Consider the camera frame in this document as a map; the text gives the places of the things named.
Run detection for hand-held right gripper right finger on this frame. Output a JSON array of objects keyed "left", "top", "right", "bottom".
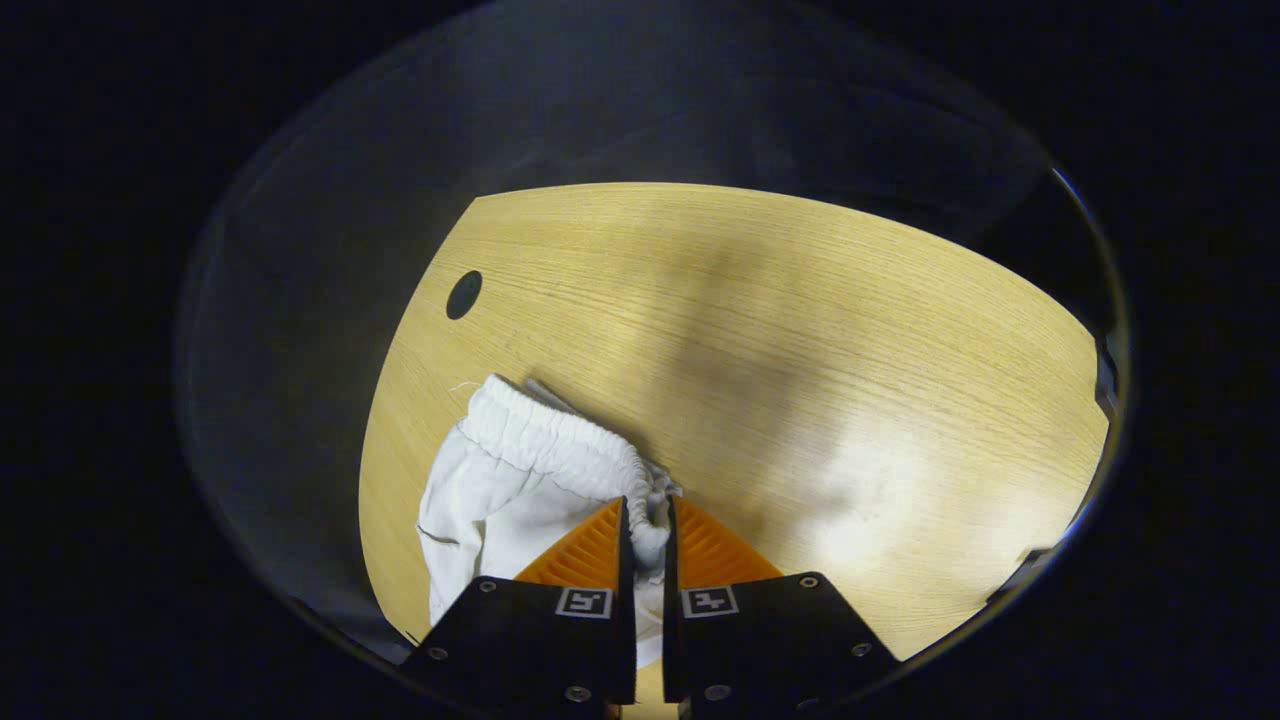
[{"left": 661, "top": 494, "right": 903, "bottom": 720}]

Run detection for white jeans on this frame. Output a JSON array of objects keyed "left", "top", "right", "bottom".
[{"left": 417, "top": 373, "right": 686, "bottom": 671}]

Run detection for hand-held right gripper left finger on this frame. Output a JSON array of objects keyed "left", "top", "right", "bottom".
[{"left": 400, "top": 496, "right": 639, "bottom": 720}]

